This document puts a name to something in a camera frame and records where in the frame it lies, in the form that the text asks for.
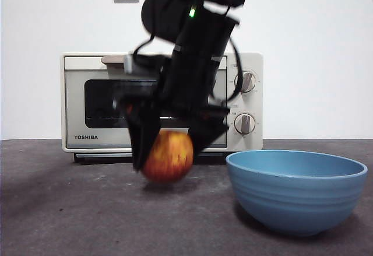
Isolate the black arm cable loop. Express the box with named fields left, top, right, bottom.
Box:
left=208, top=36, right=243, bottom=101

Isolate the blue ribbed bowl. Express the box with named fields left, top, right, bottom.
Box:
left=225, top=149, right=368, bottom=237

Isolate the cream oven knob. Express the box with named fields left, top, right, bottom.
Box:
left=234, top=113, right=256, bottom=136
left=234, top=71, right=258, bottom=93

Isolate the cream Toshiba toaster oven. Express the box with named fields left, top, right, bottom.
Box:
left=60, top=52, right=265, bottom=165

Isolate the wire oven rack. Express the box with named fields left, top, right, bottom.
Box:
left=86, top=115, right=190, bottom=121

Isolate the black camera cable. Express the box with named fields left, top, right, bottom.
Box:
left=133, top=0, right=164, bottom=64

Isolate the metal oven crumb tray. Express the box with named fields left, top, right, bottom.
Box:
left=74, top=152, right=225, bottom=158

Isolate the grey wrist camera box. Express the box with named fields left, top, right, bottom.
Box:
left=124, top=54, right=138, bottom=75

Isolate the red yellow apple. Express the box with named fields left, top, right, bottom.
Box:
left=141, top=130, right=195, bottom=184

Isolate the glass oven door with handle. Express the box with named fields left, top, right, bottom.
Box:
left=64, top=56, right=227, bottom=149

